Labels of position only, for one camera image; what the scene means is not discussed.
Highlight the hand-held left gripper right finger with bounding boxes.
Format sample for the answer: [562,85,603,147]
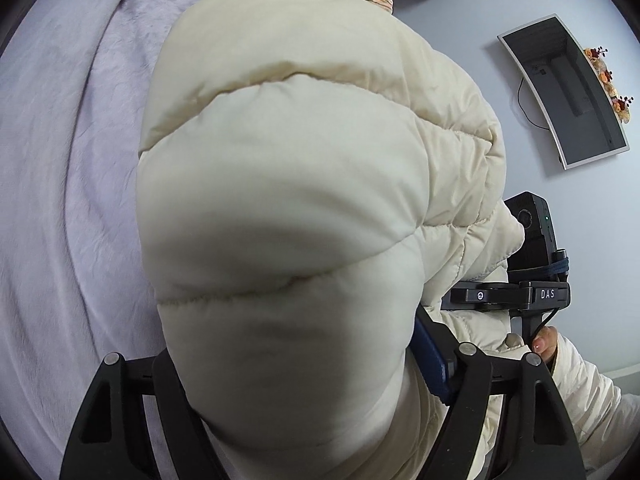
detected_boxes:
[410,306,587,480]

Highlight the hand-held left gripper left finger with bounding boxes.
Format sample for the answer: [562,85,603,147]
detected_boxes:
[59,349,228,480]

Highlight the cream puffer jacket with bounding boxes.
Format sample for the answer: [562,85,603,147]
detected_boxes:
[136,0,566,480]

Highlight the person's right forearm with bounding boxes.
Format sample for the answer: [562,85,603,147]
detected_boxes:
[547,332,640,468]

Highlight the person's right hand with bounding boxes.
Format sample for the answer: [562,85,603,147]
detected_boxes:
[531,326,559,367]

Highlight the orange artificial flowers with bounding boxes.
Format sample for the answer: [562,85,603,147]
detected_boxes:
[582,46,633,123]

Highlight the purple fleece blanket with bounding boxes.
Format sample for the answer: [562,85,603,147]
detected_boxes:
[0,0,236,480]

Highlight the black television cable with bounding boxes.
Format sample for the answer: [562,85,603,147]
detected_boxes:
[516,76,552,132]

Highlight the wall-mounted television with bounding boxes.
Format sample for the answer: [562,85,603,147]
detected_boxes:
[496,13,630,171]

